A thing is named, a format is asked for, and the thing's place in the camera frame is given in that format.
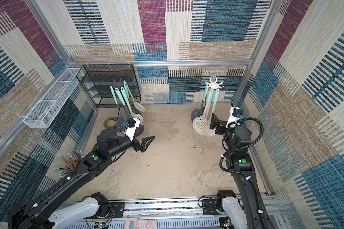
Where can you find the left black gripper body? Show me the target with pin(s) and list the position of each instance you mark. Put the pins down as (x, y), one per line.
(136, 147)

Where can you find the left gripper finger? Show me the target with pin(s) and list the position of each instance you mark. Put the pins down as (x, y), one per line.
(145, 146)
(148, 139)

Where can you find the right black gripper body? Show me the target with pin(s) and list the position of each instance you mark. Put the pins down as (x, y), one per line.
(215, 126)

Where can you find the white skimmer mint handle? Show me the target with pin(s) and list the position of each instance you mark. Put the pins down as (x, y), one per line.
(137, 105)

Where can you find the grey utensil rack stand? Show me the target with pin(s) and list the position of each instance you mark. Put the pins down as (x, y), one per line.
(120, 122)

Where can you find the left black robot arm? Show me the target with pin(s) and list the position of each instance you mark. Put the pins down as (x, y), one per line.
(38, 213)

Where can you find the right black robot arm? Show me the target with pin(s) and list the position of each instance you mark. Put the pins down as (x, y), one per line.
(239, 134)

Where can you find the white utensil rack stand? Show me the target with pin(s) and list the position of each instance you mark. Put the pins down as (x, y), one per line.
(215, 85)

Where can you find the black mesh shelf rack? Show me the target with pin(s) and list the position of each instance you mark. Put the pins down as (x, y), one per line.
(97, 80)

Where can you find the red pencil cup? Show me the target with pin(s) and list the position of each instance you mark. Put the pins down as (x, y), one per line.
(69, 163)

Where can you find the pink calculator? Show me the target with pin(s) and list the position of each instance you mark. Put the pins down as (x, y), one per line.
(135, 223)

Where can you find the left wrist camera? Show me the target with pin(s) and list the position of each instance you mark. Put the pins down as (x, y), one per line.
(130, 127)

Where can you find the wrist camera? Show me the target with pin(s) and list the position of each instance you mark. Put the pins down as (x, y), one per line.
(130, 127)
(236, 114)

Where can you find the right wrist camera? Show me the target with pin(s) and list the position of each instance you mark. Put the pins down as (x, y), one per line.
(236, 114)

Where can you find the grey duct tape roll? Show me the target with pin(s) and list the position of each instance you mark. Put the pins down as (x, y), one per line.
(110, 123)

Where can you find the white wire wall basket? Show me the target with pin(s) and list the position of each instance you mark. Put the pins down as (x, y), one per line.
(46, 110)

